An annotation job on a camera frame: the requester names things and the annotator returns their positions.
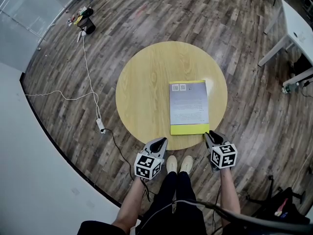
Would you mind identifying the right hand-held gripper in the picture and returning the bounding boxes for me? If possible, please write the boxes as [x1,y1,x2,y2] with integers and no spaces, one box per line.
[204,130,239,173]

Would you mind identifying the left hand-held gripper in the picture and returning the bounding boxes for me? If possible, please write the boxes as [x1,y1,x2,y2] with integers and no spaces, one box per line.
[134,137,169,181]

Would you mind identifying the grey and yellow book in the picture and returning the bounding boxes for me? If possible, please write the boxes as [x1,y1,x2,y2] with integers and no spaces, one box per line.
[168,79,210,136]

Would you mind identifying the person's left forearm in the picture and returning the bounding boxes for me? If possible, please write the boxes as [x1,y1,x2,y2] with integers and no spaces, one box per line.
[114,177,147,230]

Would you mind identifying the person's right forearm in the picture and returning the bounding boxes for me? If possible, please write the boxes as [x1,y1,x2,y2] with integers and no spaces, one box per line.
[219,167,242,221]

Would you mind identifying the person's left cream shoe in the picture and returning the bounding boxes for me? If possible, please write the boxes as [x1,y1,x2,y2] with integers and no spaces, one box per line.
[166,155,178,174]

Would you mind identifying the person's cream shoe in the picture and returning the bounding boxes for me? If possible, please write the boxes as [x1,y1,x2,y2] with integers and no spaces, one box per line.
[166,155,178,174]
[179,155,194,176]

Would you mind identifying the person's right cream shoe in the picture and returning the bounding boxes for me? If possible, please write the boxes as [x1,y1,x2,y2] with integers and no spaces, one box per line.
[179,155,194,176]

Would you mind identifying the person's dark trousers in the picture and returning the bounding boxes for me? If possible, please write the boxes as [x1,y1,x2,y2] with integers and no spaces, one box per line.
[136,171,208,235]

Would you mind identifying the white power strip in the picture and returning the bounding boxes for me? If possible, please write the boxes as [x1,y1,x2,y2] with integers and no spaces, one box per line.
[76,29,87,43]
[96,118,106,134]

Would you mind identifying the round wooden side table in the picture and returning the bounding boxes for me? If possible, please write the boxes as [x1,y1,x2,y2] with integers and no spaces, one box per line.
[115,41,228,151]

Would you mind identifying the green label plastic bottle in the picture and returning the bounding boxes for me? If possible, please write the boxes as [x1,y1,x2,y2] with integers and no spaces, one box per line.
[281,82,300,94]

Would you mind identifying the red plastic bag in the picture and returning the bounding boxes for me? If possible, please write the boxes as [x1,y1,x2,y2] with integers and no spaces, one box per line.
[273,198,289,217]

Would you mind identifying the black swivel chair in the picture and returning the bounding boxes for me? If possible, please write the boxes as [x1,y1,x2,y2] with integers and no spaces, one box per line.
[246,175,313,224]

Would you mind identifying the person's black shirt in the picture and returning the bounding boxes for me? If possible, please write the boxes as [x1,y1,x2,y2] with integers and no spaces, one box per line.
[77,219,137,235]

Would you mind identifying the black mesh waste bin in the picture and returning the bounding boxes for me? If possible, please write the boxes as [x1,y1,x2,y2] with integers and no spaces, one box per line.
[77,16,96,35]

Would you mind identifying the white rectangular table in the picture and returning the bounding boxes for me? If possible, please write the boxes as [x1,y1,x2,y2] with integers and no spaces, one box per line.
[258,0,313,88]

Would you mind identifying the scattered floor litter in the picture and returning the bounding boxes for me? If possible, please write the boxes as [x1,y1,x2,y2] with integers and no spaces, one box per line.
[36,0,95,51]

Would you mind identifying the frosted glass partition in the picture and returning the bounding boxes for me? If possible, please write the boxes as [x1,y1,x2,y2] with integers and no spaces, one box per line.
[0,0,81,38]

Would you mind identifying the black power cable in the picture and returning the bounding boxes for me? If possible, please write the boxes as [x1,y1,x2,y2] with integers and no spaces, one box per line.
[102,128,137,181]

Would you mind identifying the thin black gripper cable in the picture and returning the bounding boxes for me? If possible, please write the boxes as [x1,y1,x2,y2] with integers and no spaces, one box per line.
[211,185,222,230]
[140,177,151,203]

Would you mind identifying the thick black headset cable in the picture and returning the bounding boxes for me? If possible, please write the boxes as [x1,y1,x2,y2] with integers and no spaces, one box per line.
[171,199,313,232]

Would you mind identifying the white power cable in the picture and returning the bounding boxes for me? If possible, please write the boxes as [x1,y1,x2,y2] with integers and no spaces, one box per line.
[82,34,102,121]
[303,143,313,173]
[24,90,101,121]

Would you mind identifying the black charger cable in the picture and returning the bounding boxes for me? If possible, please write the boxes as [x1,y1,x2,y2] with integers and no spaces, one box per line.
[300,81,313,97]

